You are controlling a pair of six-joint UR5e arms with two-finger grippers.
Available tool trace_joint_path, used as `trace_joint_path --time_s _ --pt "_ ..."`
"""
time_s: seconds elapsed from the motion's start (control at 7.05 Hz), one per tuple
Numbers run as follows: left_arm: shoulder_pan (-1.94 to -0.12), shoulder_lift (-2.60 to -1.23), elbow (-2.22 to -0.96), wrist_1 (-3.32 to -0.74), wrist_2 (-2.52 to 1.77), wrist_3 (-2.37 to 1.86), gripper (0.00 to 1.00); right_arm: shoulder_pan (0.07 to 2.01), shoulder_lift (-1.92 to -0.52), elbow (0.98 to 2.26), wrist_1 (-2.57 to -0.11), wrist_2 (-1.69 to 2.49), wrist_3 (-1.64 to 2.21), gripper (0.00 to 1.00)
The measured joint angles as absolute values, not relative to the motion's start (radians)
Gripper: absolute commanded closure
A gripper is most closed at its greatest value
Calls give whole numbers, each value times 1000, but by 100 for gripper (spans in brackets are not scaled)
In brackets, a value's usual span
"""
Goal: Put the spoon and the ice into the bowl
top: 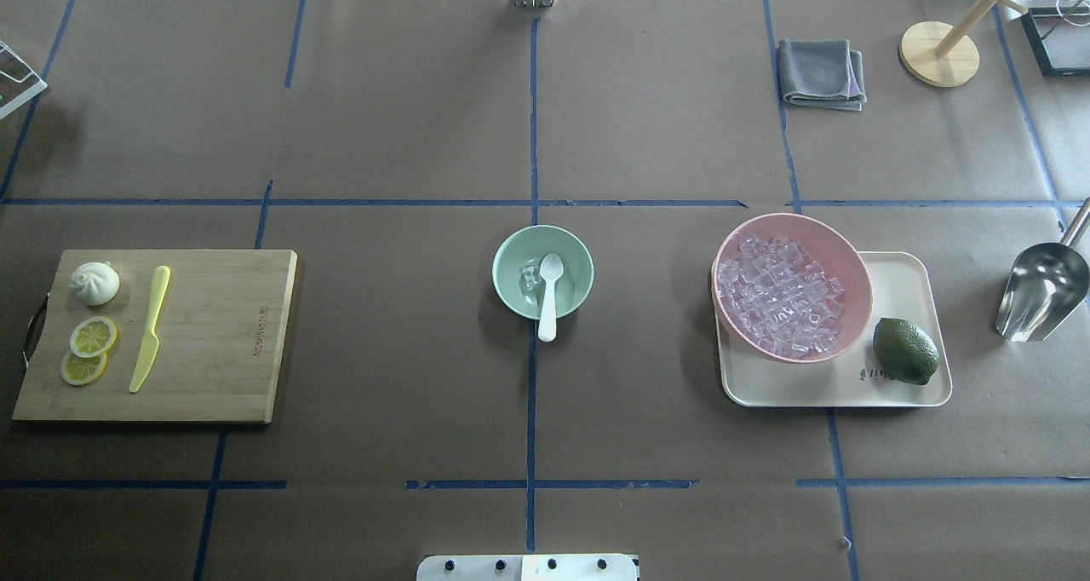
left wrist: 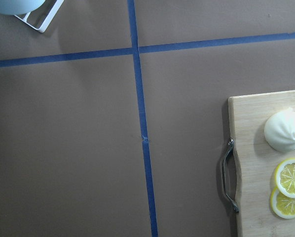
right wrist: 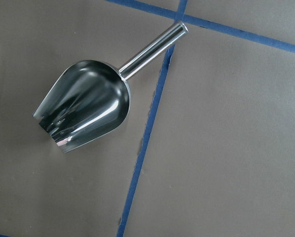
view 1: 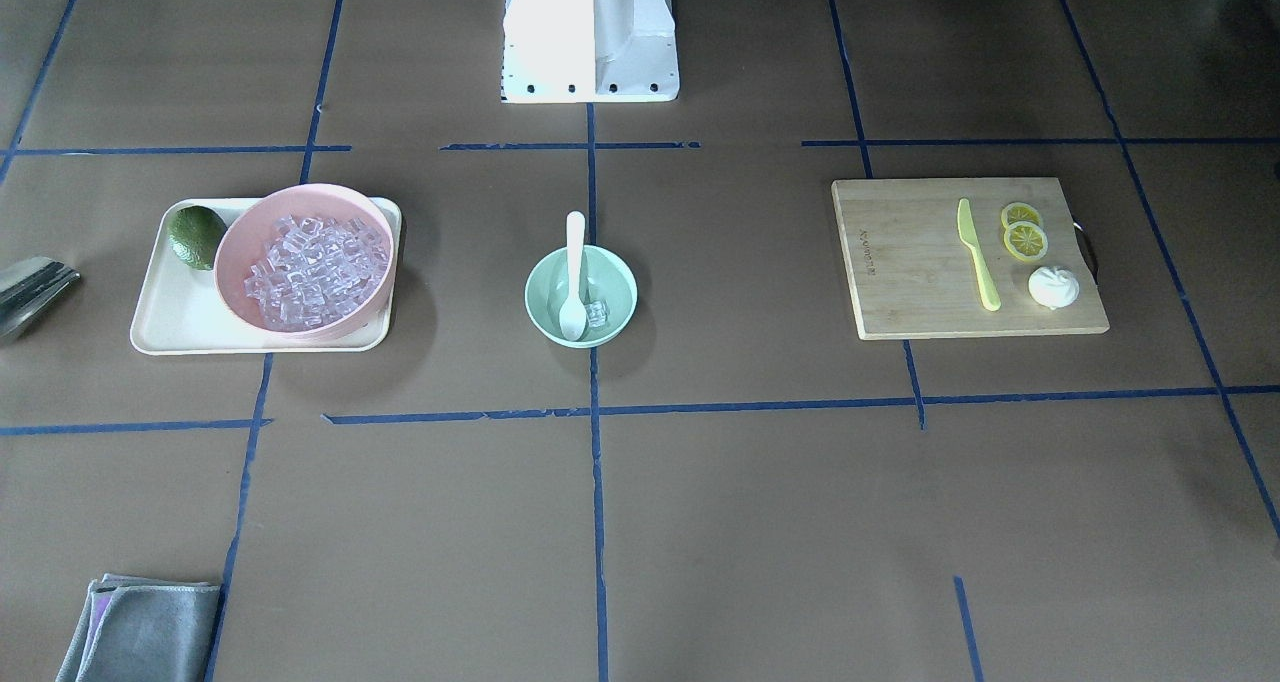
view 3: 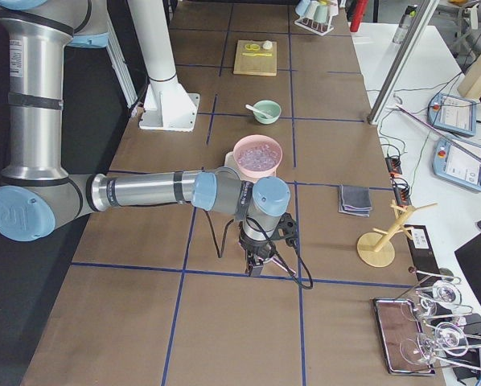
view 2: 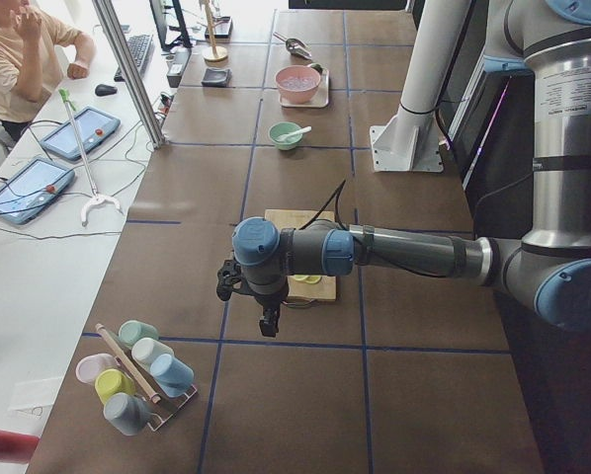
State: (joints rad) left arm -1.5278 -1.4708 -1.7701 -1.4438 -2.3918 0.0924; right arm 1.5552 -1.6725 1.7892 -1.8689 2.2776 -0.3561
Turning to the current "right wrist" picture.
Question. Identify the steel ice scoop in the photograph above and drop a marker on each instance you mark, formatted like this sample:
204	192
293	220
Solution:
92	98

